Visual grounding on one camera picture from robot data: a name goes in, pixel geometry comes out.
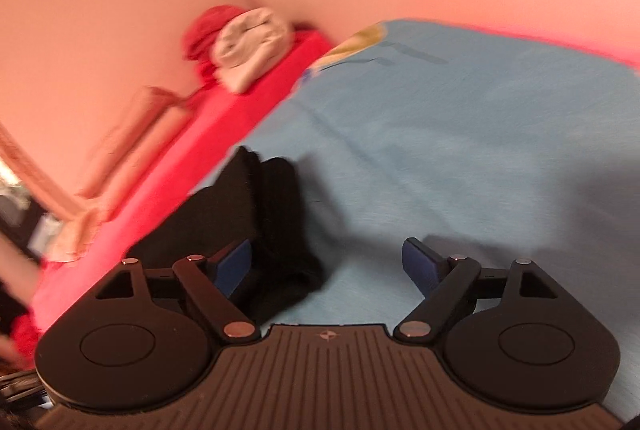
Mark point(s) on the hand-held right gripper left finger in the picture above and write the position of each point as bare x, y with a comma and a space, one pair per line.
232, 267

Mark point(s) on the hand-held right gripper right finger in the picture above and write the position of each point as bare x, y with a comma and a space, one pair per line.
420, 267

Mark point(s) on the black pants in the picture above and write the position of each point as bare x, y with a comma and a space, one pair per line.
280, 210

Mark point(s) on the red bed sheet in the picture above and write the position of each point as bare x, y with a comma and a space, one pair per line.
215, 135

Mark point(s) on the light blue printed blanket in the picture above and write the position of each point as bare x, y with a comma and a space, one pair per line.
450, 135

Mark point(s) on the pink bolster pillow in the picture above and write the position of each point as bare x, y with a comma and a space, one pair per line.
160, 145
132, 135

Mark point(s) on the small white pillow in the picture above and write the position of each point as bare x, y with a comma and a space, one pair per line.
75, 235

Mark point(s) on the pink curtain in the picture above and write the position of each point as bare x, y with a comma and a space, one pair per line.
35, 170

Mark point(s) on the white folded comforter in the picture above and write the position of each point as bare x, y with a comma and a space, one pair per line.
250, 48

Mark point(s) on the red crumpled cloth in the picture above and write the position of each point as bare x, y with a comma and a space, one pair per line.
205, 28

